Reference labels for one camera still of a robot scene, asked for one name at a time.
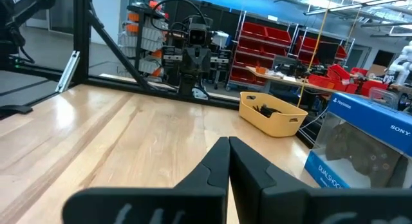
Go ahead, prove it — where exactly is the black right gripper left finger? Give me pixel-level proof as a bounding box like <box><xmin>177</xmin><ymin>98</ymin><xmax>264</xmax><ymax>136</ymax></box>
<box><xmin>62</xmin><ymin>136</ymin><xmax>231</xmax><ymax>224</ymax></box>

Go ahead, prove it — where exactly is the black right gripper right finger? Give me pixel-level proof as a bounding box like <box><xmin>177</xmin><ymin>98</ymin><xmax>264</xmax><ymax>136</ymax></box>
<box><xmin>229</xmin><ymin>136</ymin><xmax>412</xmax><ymax>224</ymax></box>

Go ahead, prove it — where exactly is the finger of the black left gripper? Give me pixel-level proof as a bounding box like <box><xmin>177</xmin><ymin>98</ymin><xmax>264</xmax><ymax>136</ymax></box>
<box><xmin>193</xmin><ymin>72</ymin><xmax>207</xmax><ymax>89</ymax></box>
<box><xmin>178</xmin><ymin>72</ymin><xmax>194</xmax><ymax>97</ymax></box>

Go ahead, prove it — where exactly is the black braided USB-C cable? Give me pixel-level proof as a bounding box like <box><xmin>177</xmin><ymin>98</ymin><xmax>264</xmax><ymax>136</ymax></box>
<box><xmin>252</xmin><ymin>104</ymin><xmax>274</xmax><ymax>118</ymax></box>
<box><xmin>262</xmin><ymin>104</ymin><xmax>283</xmax><ymax>118</ymax></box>

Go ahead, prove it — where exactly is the orange white parts rack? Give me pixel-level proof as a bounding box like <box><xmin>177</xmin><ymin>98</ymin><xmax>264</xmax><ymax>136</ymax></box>
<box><xmin>117</xmin><ymin>0</ymin><xmax>170</xmax><ymax>80</ymax></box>

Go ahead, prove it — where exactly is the red bin shelving rack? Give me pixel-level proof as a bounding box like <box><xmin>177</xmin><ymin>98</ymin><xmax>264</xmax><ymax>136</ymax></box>
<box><xmin>226</xmin><ymin>10</ymin><xmax>295</xmax><ymax>91</ymax></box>
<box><xmin>288</xmin><ymin>26</ymin><xmax>355</xmax><ymax>68</ymax></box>

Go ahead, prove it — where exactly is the yellow plastic bin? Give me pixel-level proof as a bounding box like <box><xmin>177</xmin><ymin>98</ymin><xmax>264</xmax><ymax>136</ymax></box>
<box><xmin>238</xmin><ymin>91</ymin><xmax>309</xmax><ymax>138</ymax></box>

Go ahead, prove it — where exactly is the wooden workbench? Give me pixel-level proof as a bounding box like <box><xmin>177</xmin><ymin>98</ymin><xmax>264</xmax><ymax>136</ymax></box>
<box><xmin>245</xmin><ymin>65</ymin><xmax>364</xmax><ymax>104</ymax></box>

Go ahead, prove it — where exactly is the blue PlayStation controller box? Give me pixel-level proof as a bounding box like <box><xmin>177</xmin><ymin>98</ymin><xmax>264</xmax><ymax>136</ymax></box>
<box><xmin>303</xmin><ymin>91</ymin><xmax>412</xmax><ymax>190</ymax></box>

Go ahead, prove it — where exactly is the red plastic bin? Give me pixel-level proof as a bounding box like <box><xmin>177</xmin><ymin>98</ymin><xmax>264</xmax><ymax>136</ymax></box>
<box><xmin>326</xmin><ymin>64</ymin><xmax>351</xmax><ymax>82</ymax></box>
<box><xmin>308</xmin><ymin>73</ymin><xmax>335</xmax><ymax>89</ymax></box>

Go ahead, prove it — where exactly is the clear plastic container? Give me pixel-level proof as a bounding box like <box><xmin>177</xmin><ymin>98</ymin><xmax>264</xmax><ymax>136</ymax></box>
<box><xmin>368</xmin><ymin>86</ymin><xmax>400</xmax><ymax>109</ymax></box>

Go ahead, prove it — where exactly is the long ceiling light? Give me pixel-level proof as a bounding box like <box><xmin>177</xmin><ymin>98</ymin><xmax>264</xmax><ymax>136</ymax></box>
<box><xmin>303</xmin><ymin>0</ymin><xmax>412</xmax><ymax>16</ymax></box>

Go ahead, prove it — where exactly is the black foot pad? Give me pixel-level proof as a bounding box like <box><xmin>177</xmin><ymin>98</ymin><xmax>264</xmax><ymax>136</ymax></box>
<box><xmin>0</xmin><ymin>104</ymin><xmax>33</xmax><ymax>118</ymax></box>

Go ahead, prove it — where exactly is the white robot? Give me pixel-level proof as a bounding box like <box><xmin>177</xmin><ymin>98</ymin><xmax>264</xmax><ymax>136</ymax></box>
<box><xmin>387</xmin><ymin>40</ymin><xmax>412</xmax><ymax>87</ymax></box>

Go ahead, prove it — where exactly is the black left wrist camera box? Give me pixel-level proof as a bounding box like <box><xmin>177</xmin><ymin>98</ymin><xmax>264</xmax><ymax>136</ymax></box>
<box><xmin>187</xmin><ymin>23</ymin><xmax>208</xmax><ymax>46</ymax></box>

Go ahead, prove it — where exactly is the black table frame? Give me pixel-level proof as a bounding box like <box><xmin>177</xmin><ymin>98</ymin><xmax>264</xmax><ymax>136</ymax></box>
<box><xmin>0</xmin><ymin>0</ymin><xmax>241</xmax><ymax>111</ymax></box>

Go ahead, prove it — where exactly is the silver aluminium bracket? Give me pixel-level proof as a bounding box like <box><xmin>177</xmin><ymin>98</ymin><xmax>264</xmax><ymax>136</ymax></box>
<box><xmin>55</xmin><ymin>50</ymin><xmax>81</xmax><ymax>93</ymax></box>

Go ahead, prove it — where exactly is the yellow hanging cord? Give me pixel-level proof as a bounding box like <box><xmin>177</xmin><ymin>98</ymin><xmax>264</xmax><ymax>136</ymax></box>
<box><xmin>295</xmin><ymin>0</ymin><xmax>335</xmax><ymax>109</ymax></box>

